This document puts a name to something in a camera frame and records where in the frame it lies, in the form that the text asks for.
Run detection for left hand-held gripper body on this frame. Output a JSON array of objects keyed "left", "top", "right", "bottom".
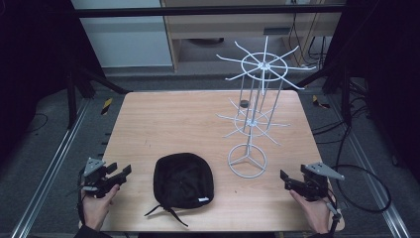
[{"left": 80, "top": 157, "right": 128, "bottom": 199}]

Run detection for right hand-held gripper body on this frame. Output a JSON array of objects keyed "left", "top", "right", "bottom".
[{"left": 288, "top": 161, "right": 346, "bottom": 202}]

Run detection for black hat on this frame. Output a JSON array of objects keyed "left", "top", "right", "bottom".
[{"left": 144, "top": 152, "right": 215, "bottom": 228}]

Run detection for white wire rack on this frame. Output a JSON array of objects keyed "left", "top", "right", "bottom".
[{"left": 215, "top": 35, "right": 318, "bottom": 179}]

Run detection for person's right hand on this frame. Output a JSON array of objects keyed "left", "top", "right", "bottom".
[{"left": 289, "top": 189, "right": 337, "bottom": 235}]

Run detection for person's left hand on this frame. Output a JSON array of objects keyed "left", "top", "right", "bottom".
[{"left": 80, "top": 183, "right": 121, "bottom": 231}]

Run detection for yellow black striped tape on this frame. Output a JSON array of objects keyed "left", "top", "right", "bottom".
[
  {"left": 100, "top": 97, "right": 114, "bottom": 116},
  {"left": 311, "top": 94, "right": 331, "bottom": 109}
]

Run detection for black tripod stand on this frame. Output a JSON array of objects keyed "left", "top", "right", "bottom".
[
  {"left": 64, "top": 63, "right": 133, "bottom": 131},
  {"left": 290, "top": 63, "right": 354, "bottom": 127}
]

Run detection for white cabinet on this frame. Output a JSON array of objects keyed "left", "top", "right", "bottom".
[{"left": 70, "top": 0, "right": 174, "bottom": 69}]

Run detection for black curtain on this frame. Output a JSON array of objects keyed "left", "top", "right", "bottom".
[
  {"left": 325, "top": 0, "right": 420, "bottom": 184},
  {"left": 0, "top": 0, "right": 107, "bottom": 163}
]

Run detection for light wooden desk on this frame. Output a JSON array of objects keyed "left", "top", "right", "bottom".
[{"left": 160, "top": 0, "right": 347, "bottom": 72}]

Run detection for black horizontal bar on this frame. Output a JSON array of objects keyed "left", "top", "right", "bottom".
[{"left": 70, "top": 4, "right": 347, "bottom": 19}]

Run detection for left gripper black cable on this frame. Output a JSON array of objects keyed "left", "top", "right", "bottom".
[{"left": 76, "top": 168, "right": 87, "bottom": 227}]

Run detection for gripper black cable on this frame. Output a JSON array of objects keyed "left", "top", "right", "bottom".
[
  {"left": 76, "top": 168, "right": 87, "bottom": 227},
  {"left": 325, "top": 192, "right": 344, "bottom": 238}
]

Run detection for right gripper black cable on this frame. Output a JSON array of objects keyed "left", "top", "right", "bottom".
[{"left": 325, "top": 192, "right": 344, "bottom": 238}]

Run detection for metal floor rail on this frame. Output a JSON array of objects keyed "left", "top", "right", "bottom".
[
  {"left": 9, "top": 98, "right": 92, "bottom": 238},
  {"left": 328, "top": 94, "right": 413, "bottom": 238}
]

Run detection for bundle of black floor cables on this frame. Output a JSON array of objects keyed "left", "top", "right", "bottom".
[{"left": 311, "top": 78, "right": 375, "bottom": 167}]

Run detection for black looped floor cable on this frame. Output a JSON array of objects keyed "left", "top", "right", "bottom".
[{"left": 332, "top": 164, "right": 392, "bottom": 214}]

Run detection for thin black floor cable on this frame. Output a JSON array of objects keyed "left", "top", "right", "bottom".
[{"left": 27, "top": 112, "right": 50, "bottom": 134}]

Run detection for hanging black desk cables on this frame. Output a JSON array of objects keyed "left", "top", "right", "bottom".
[{"left": 287, "top": 12, "right": 332, "bottom": 68}]

